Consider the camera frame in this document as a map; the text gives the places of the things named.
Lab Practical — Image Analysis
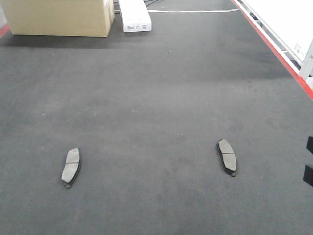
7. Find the long white box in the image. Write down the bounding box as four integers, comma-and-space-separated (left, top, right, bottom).
119, 0, 152, 33

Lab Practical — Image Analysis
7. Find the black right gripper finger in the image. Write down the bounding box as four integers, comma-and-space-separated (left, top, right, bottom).
306, 136, 313, 154
303, 164, 313, 187

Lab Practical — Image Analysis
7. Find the grey brake pad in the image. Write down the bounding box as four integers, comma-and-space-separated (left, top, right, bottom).
217, 139, 237, 177
61, 148, 81, 188

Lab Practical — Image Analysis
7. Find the dark grey conveyor belt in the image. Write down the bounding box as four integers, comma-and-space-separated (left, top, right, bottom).
0, 0, 313, 235

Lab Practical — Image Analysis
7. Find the white board panel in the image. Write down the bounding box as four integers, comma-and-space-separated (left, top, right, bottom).
243, 0, 313, 75

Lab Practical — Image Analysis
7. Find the brown cardboard box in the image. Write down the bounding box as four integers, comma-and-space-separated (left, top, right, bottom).
0, 0, 114, 37

